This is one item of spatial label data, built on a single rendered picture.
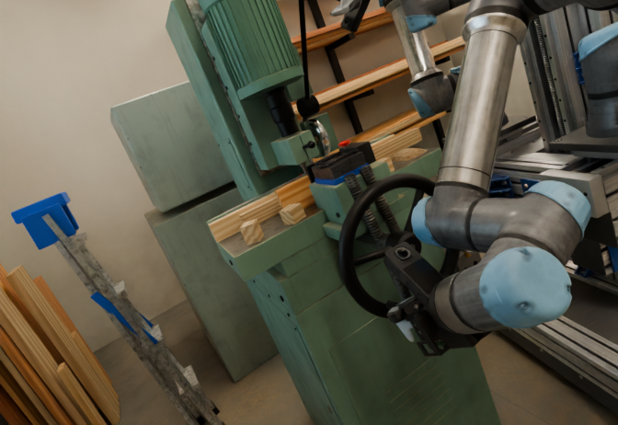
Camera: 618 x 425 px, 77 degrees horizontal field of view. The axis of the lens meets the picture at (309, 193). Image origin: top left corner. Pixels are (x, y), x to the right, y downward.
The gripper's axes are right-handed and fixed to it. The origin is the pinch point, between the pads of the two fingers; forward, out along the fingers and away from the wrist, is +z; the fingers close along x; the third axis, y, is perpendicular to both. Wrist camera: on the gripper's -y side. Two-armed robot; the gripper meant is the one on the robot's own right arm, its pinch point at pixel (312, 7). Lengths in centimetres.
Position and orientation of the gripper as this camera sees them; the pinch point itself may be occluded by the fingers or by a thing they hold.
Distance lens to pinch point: 104.5
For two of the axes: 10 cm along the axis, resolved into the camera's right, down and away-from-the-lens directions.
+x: 5.4, 5.9, -6.0
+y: -0.5, -6.9, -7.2
